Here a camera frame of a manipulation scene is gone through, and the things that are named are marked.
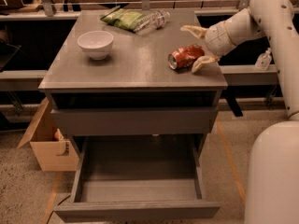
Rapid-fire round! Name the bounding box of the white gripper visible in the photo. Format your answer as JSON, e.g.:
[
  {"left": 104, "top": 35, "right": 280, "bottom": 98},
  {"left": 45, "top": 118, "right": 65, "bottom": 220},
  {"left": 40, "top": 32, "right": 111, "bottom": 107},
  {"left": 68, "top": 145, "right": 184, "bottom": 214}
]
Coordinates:
[{"left": 180, "top": 21, "right": 236, "bottom": 74}]

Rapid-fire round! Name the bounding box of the red coke can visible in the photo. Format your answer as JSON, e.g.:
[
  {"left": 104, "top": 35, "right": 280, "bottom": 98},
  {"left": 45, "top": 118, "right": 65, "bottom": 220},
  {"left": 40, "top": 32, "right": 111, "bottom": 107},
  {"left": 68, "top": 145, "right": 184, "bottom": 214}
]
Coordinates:
[{"left": 168, "top": 44, "right": 205, "bottom": 70}]

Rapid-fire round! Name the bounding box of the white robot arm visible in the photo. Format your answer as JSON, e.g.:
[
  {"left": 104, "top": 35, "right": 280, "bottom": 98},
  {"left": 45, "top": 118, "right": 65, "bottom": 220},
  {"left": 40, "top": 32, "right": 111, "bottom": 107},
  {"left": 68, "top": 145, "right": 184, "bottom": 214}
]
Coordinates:
[{"left": 181, "top": 0, "right": 299, "bottom": 224}]

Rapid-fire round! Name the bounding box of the closed grey top drawer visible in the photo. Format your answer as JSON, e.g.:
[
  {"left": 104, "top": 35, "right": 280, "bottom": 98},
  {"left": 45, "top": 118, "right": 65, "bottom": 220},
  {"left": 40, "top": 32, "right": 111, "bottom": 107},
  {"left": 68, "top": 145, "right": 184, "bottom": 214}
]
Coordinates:
[{"left": 51, "top": 107, "right": 218, "bottom": 136}]

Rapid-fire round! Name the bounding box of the grey drawer cabinet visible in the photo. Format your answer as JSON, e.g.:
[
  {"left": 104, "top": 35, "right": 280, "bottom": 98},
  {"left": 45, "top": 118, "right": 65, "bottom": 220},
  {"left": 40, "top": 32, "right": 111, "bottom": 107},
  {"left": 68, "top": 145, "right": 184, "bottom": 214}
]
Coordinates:
[{"left": 37, "top": 8, "right": 228, "bottom": 166}]

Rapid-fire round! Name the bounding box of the open grey middle drawer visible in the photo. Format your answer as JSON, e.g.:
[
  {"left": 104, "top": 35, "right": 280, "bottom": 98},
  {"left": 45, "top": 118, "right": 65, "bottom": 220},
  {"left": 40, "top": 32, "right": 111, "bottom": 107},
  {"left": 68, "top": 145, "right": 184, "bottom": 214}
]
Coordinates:
[{"left": 54, "top": 134, "right": 220, "bottom": 223}]

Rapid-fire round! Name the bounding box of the clear plastic water bottle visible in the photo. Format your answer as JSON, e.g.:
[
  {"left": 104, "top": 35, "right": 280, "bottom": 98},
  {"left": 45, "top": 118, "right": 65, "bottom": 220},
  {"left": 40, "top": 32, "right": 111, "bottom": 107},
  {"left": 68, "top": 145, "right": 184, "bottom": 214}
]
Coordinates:
[{"left": 134, "top": 10, "right": 170, "bottom": 35}]

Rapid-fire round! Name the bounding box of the clear hand sanitizer bottle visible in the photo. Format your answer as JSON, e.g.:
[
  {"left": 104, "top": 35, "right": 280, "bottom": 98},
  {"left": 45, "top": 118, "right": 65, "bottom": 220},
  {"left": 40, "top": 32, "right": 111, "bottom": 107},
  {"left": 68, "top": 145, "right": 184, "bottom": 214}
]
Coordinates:
[{"left": 255, "top": 48, "right": 272, "bottom": 71}]

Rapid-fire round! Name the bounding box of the green chip bag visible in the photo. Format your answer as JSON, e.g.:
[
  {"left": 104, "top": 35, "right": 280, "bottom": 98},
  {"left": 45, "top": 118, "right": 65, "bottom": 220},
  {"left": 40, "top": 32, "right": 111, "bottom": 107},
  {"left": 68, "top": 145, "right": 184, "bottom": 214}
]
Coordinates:
[{"left": 100, "top": 6, "right": 143, "bottom": 31}]

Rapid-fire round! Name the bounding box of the white ceramic bowl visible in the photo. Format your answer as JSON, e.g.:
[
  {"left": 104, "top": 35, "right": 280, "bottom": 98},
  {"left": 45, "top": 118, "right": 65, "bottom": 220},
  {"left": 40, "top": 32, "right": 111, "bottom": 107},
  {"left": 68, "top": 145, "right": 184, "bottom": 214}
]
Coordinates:
[{"left": 78, "top": 31, "right": 114, "bottom": 60}]

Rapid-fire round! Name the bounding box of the brown cardboard box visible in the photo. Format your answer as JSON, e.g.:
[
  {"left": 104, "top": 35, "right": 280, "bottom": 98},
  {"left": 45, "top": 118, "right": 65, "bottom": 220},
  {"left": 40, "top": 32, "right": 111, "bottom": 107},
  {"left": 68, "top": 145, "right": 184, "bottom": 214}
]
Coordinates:
[{"left": 18, "top": 98, "right": 78, "bottom": 172}]

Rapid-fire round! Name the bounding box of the grey metal rail shelf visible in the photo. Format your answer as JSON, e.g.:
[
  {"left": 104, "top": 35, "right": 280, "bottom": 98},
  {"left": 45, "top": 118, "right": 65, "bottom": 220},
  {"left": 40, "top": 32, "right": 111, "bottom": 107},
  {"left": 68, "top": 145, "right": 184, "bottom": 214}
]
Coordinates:
[{"left": 0, "top": 64, "right": 278, "bottom": 91}]

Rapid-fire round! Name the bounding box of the black cable on floor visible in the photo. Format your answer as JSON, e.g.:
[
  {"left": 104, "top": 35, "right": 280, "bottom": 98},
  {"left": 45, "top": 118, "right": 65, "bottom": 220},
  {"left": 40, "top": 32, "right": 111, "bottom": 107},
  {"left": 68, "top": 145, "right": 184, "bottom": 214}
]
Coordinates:
[{"left": 45, "top": 193, "right": 72, "bottom": 224}]

